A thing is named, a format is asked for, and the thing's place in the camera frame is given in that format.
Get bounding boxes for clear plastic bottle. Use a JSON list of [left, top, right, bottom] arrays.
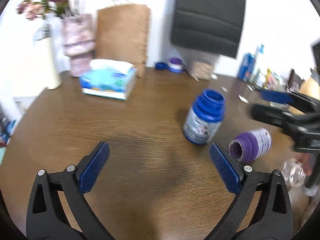
[[280, 158, 306, 189]]

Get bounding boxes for purple supplement bottle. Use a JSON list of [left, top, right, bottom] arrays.
[[228, 128, 272, 163]]

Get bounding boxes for blue supplement bottle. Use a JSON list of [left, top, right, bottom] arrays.
[[183, 88, 225, 145]]

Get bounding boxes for snack packets pile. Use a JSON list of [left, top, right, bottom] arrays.
[[263, 68, 287, 91]]

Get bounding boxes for dark wooden chair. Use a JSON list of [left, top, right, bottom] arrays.
[[287, 69, 304, 92]]

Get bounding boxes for yellow thermal jug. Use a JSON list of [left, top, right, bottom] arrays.
[[299, 77, 320, 100]]

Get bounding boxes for clear glass bottle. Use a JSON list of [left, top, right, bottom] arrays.
[[251, 44, 265, 83]]

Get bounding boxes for white paper scrap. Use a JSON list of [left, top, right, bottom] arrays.
[[238, 95, 249, 104]]

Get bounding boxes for blue drink can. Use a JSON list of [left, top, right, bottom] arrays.
[[237, 53, 255, 82]]

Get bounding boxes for clear jar of grains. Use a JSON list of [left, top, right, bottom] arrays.
[[186, 54, 219, 80]]

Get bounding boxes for black paper bag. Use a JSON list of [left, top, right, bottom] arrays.
[[170, 0, 246, 58]]

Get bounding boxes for purple white bottle cap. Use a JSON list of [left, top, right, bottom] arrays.
[[168, 57, 183, 73]]

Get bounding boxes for blue bottle cap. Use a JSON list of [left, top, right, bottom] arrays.
[[155, 62, 168, 70]]

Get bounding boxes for blue tissue box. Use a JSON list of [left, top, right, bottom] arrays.
[[79, 59, 137, 100]]

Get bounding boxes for brown paper bag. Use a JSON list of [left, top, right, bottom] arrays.
[[95, 4, 150, 78]]

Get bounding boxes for cream thermos bottle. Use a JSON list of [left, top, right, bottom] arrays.
[[34, 23, 62, 90]]

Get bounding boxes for pink speckled vase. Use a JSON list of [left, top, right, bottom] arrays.
[[62, 14, 95, 77]]

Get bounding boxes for dried pink roses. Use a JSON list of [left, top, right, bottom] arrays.
[[16, 0, 73, 21]]

